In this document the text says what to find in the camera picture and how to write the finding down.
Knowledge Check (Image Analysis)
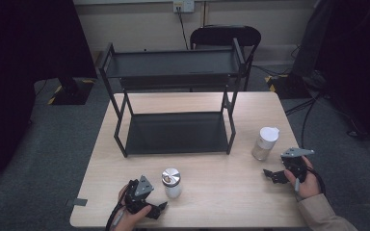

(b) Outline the dark curtain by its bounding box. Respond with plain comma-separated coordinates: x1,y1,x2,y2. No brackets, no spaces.
291,0,370,159
0,0,97,185

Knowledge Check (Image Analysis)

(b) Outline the grey tape piece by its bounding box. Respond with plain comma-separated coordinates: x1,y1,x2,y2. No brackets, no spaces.
65,197,89,208

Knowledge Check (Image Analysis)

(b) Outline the black striped stand base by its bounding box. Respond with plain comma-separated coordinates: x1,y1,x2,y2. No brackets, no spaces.
47,76,97,107
264,73,313,100

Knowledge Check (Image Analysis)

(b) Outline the glass jar with silver lid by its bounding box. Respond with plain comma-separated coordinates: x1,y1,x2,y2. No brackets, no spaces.
161,167,183,199

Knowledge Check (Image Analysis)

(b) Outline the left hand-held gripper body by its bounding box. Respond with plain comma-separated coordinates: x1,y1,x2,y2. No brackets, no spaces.
123,175,155,215

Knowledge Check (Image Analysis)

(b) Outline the right hand-held gripper cable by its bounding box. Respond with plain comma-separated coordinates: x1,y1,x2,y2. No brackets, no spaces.
305,166,328,195

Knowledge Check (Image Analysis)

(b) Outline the black chair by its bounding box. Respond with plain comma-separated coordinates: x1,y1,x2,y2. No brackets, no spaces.
190,24,262,92

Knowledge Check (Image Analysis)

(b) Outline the hand-held gripper cable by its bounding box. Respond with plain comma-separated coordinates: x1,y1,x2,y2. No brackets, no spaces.
305,166,328,195
104,192,127,231

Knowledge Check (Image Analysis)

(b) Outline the white wall socket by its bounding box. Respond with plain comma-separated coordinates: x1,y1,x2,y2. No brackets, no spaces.
172,0,196,14

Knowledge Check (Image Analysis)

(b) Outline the black floor cable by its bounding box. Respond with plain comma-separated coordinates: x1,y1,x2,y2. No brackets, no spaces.
283,91,323,149

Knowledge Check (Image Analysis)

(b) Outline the glass jar with white lid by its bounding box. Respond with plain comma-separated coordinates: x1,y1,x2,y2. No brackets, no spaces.
251,126,280,162

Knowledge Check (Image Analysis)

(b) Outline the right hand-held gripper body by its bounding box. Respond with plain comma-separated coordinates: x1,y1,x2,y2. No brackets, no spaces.
280,146,315,184

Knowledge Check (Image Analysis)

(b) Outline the beige wall conduit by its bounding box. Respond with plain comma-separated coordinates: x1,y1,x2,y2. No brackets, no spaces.
201,0,210,27

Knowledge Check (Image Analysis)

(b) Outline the left hand-held gripper cable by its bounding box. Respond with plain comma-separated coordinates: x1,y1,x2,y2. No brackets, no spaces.
104,192,127,231

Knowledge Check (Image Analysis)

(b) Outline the person's left hand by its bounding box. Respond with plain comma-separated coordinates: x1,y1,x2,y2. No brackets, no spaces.
113,185,153,231

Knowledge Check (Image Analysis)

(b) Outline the black wall socket cable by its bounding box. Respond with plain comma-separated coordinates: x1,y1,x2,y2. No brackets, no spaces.
176,6,191,51

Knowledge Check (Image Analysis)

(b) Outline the person's right hand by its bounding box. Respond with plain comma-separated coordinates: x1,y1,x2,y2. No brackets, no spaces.
283,156,322,200

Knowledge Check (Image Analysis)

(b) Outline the black metal two-tier rack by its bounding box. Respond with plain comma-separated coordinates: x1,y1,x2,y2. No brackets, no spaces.
97,38,249,159

